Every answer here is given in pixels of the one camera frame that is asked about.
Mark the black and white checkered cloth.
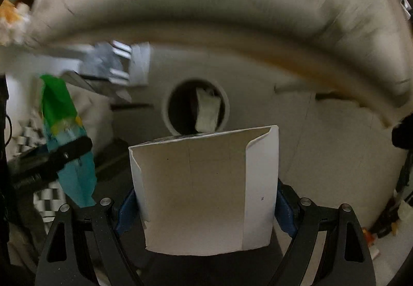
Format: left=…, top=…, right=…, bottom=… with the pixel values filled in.
left=13, top=125, right=68, bottom=220

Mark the dark hanging clothing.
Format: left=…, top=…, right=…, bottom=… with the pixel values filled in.
left=391, top=112, right=413, bottom=149

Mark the yellow plastic bag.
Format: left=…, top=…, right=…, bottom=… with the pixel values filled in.
left=0, top=0, right=42, bottom=46

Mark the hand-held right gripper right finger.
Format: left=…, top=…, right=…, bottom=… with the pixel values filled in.
left=269, top=178, right=376, bottom=286

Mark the round grey trash bin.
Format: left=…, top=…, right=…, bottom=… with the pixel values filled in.
left=161, top=79, right=230, bottom=137

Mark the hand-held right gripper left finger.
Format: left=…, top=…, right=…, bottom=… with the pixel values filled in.
left=34, top=189, right=146, bottom=286

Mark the green and blue packet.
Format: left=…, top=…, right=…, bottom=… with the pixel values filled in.
left=39, top=74, right=98, bottom=208

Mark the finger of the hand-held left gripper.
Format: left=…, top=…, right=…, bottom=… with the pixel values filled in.
left=8, top=137, right=93, bottom=188

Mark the long white box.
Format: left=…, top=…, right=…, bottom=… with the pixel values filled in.
left=128, top=125, right=280, bottom=256

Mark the pile of white papers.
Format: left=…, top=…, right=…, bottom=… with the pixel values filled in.
left=63, top=42, right=151, bottom=87

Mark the white fabric bag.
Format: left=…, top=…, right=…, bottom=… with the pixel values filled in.
left=60, top=71, right=133, bottom=158

